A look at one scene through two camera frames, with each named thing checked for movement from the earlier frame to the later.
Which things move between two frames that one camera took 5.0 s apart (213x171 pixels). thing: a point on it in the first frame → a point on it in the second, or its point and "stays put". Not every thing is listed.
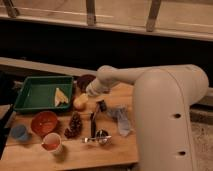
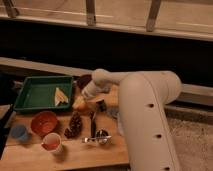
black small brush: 102,105 stays put
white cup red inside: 52,142 stays put
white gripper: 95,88 → 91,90
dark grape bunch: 75,126 stays put
